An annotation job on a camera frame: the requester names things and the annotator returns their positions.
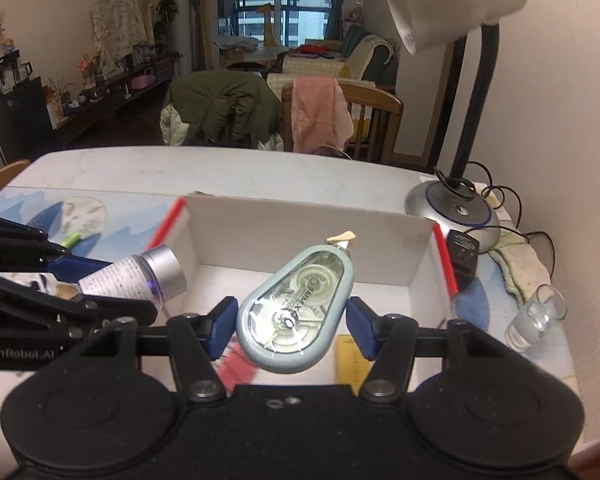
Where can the yellow rectangular box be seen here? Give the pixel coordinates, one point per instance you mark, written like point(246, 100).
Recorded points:
point(351, 368)

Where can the pink cloth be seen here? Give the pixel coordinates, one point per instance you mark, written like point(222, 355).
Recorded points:
point(319, 115)

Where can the silver-cap spice jar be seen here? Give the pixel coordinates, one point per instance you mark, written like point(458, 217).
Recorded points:
point(155, 275)

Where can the black power adapter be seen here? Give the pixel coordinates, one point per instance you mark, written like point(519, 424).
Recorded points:
point(464, 252)

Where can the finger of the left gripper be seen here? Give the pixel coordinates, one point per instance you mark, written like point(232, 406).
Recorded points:
point(74, 267)

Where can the olive green jacket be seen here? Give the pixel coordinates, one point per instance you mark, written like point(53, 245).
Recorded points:
point(223, 109)

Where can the green lip balm tube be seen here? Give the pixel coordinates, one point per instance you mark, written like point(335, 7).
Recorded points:
point(71, 240)

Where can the grey-green correction tape dispenser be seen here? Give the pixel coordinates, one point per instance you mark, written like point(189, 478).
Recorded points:
point(287, 324)

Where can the dark tv cabinet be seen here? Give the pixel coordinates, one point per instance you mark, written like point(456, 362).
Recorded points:
point(39, 116)

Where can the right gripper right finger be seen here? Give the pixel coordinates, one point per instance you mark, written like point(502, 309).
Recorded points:
point(392, 342)

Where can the wooden chair with pink cloth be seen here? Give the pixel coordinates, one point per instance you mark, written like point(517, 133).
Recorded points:
point(376, 115)

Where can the small drinking glass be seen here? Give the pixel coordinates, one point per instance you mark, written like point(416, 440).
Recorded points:
point(543, 311)

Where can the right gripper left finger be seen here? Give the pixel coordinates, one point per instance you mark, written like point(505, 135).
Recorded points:
point(192, 342)

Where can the silver desk lamp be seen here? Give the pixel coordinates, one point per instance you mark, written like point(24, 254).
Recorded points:
point(449, 199)

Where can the red clip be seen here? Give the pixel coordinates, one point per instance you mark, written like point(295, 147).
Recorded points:
point(233, 367)

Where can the red shoe box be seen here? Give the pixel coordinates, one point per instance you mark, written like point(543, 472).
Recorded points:
point(229, 247)

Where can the sofa with blankets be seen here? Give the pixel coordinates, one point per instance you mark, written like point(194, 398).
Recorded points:
point(361, 56)

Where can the white green cloth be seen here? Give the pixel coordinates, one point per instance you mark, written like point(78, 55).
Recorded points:
point(522, 270)

